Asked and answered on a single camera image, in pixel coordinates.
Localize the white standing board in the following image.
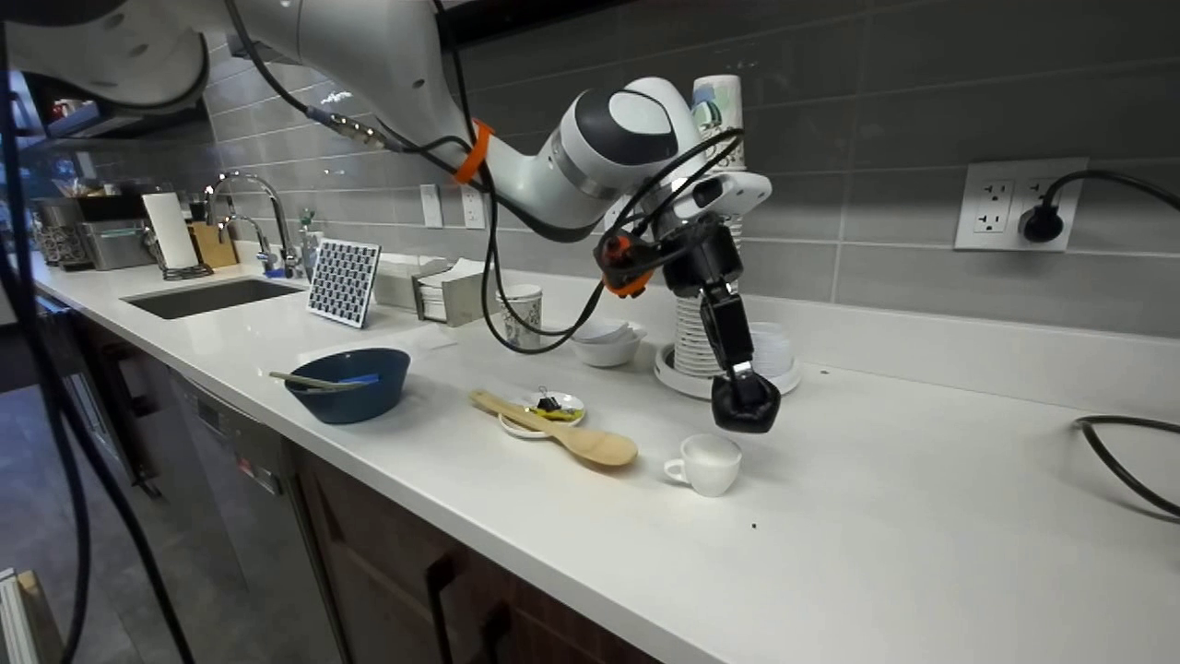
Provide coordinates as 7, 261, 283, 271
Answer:
138, 189, 206, 282

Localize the tall stack of paper cups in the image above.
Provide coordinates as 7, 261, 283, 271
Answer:
670, 70, 751, 385

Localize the checkered sponge rack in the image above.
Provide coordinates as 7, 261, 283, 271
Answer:
306, 235, 385, 331

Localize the utensil in blue bowl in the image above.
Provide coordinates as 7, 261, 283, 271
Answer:
266, 364, 377, 396

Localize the black cabinet handle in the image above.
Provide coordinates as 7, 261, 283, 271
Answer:
421, 550, 474, 664

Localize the wooden spoon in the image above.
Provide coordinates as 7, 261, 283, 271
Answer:
467, 389, 641, 475

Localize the blue bowl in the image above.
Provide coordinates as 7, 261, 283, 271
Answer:
283, 342, 415, 427

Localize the dark kitchen sink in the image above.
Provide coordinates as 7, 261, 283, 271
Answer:
123, 278, 306, 326

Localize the stainless dishwasher front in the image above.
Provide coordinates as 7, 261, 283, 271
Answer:
123, 350, 352, 664

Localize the dark range hood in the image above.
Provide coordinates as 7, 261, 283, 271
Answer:
434, 0, 632, 52

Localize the black cable on countertop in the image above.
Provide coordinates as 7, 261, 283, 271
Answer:
1073, 414, 1180, 519

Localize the grey countertop appliance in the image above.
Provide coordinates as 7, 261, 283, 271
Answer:
32, 184, 158, 275

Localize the orange cable connector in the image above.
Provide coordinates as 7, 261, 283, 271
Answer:
595, 229, 656, 304

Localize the small white bowl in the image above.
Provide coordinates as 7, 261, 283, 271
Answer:
567, 319, 644, 372

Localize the brown wooden cabinet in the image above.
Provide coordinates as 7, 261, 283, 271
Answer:
293, 450, 659, 664

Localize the small white dish with olives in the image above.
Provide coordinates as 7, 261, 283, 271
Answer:
497, 389, 590, 443

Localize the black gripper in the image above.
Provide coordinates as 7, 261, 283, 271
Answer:
659, 209, 760, 385

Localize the white wall power outlet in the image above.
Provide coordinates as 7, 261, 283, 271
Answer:
957, 159, 1092, 254

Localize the patterned paper cup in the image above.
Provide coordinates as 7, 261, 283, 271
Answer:
493, 284, 547, 356

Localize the clear soap bottle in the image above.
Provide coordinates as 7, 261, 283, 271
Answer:
293, 206, 329, 282

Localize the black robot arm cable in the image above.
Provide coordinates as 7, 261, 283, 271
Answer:
218, 0, 751, 362

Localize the white box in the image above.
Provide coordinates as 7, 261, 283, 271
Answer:
372, 252, 434, 314

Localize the small white handled cup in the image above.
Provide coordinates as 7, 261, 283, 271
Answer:
659, 433, 744, 500

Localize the round white tray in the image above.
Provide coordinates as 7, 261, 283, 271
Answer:
652, 331, 806, 406

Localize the black plug with cable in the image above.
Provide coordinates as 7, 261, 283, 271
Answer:
1013, 165, 1180, 249

